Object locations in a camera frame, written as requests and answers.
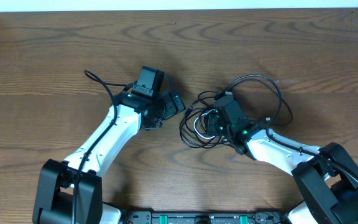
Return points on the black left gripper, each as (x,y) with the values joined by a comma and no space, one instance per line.
(173,102)

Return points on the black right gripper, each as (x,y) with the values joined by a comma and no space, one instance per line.
(212,123)

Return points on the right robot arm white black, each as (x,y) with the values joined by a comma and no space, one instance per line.
(327,177)

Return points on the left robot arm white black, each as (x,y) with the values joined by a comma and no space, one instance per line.
(70,191)

